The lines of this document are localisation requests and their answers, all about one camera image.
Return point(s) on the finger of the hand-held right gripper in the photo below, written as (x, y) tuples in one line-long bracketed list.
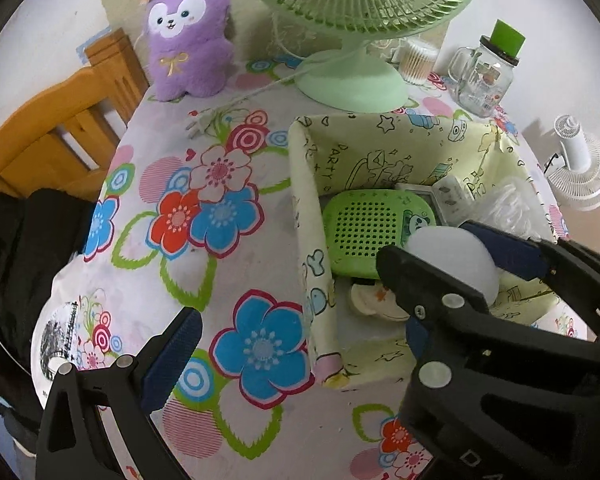
[(420, 285), (510, 252)]

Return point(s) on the wooden chair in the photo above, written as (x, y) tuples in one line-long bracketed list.
[(40, 125)]

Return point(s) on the white round night light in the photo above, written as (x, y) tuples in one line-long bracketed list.
[(450, 260)]

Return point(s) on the green perforated case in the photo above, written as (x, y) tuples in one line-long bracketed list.
[(365, 230)]

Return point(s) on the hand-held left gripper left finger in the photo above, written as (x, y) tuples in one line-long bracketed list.
[(172, 355)]

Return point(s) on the purple plush toy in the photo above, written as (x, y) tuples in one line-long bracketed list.
[(190, 60)]

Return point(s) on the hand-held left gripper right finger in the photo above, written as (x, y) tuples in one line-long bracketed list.
[(414, 337)]

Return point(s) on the black cloth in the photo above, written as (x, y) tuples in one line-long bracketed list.
[(25, 250)]

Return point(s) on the glass jar mug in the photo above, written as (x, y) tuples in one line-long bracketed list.
[(480, 90)]

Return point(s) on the clear floss pick box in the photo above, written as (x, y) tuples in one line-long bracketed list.
[(510, 205)]

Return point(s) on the green desk fan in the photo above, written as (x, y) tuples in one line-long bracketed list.
[(350, 80)]

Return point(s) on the floral tablecloth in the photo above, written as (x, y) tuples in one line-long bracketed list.
[(180, 260)]

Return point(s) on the yellow cartoon printed storage box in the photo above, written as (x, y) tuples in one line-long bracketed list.
[(405, 150)]

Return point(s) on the white wall fan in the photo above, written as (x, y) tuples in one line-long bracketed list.
[(575, 150)]

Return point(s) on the clear cotton swab container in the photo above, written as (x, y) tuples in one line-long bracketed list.
[(417, 65)]

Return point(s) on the cream round case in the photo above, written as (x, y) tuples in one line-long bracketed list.
[(375, 302)]

